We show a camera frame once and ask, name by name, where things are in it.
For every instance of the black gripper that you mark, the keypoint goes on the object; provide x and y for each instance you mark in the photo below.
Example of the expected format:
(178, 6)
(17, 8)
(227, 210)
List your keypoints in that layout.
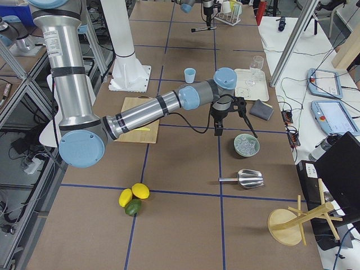
(207, 9)
(218, 115)

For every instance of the steel muddler stick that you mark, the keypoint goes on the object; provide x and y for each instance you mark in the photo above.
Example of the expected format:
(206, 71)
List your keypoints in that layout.
(208, 28)

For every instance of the light blue cup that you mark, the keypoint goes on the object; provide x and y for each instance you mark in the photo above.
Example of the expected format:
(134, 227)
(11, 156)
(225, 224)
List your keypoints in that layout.
(189, 75)

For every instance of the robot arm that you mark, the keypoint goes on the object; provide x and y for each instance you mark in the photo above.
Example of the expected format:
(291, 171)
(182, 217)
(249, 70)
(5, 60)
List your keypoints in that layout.
(84, 135)
(187, 5)

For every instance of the white cup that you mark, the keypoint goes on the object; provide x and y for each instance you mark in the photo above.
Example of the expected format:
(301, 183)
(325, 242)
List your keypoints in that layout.
(225, 7)

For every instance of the yellow cup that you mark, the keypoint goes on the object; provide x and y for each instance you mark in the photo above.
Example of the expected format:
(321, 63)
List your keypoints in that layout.
(232, 4)

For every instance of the yellow lemon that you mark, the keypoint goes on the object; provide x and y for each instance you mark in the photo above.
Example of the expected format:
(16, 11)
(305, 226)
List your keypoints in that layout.
(140, 190)
(125, 197)

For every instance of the green bowl of ice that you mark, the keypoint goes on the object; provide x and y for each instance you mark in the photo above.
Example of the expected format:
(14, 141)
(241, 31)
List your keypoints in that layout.
(246, 145)

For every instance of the grey folded cloth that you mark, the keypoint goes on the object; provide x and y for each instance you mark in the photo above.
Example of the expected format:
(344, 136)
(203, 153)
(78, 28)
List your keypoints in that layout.
(261, 110)

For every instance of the beige serving tray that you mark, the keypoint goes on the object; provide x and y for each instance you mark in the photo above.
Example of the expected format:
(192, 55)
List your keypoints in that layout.
(251, 89)

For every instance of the red cylinder tube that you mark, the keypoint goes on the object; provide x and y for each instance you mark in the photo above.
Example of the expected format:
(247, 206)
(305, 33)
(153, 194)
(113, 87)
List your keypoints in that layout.
(260, 11)

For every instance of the steel ice scoop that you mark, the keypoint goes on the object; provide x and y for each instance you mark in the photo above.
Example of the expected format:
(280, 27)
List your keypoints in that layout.
(246, 179)

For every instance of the clear wine glass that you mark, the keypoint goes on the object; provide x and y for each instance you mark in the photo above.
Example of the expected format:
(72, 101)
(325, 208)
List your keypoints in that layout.
(255, 67)

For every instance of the wooden cutting board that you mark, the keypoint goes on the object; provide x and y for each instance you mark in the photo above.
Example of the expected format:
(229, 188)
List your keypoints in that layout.
(139, 136)

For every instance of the yellow plastic knife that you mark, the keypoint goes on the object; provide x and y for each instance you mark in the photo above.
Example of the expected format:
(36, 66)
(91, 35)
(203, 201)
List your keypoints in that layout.
(142, 129)

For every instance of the far teach pendant tablet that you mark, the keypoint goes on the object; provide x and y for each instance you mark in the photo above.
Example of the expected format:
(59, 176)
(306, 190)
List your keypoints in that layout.
(324, 83)

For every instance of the teach pendant tablet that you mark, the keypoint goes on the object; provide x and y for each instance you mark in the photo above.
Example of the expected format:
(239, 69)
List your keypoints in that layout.
(324, 83)
(332, 117)

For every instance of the near teach pendant tablet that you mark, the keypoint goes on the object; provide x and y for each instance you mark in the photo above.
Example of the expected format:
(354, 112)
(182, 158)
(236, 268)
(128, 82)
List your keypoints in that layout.
(332, 117)

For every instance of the green lime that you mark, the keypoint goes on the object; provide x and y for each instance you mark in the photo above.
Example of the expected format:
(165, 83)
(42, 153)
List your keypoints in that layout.
(133, 207)

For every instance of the wooden mug tree stand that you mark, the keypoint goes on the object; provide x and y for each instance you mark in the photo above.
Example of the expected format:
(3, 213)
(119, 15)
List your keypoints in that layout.
(286, 225)

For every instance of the white chair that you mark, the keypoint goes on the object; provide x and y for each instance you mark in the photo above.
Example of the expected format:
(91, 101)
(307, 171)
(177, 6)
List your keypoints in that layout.
(47, 136)

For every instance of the white wire cup rack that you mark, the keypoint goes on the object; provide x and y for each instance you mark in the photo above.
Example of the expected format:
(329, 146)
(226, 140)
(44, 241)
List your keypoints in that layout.
(231, 18)

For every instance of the aluminium frame post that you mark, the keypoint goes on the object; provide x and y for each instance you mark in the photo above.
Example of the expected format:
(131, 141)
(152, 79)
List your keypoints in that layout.
(299, 27)

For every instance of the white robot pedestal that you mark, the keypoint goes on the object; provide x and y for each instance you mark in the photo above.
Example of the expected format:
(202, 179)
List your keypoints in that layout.
(128, 73)

